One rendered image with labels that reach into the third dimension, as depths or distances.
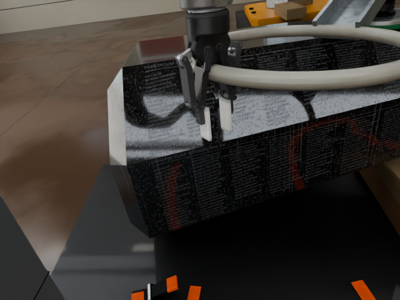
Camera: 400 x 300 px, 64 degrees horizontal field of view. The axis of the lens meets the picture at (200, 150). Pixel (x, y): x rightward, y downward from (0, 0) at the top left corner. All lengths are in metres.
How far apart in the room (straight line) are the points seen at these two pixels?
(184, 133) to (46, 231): 1.12
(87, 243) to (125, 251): 0.22
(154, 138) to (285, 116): 0.43
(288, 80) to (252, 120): 0.54
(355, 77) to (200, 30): 0.25
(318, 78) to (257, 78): 0.09
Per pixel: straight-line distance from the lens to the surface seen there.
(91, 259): 1.64
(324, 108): 1.11
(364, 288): 1.42
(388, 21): 1.27
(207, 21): 0.55
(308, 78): 0.53
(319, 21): 0.99
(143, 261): 1.53
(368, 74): 0.56
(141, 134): 1.07
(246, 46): 1.18
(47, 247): 1.83
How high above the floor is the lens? 1.16
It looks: 33 degrees down
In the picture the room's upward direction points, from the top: 9 degrees counter-clockwise
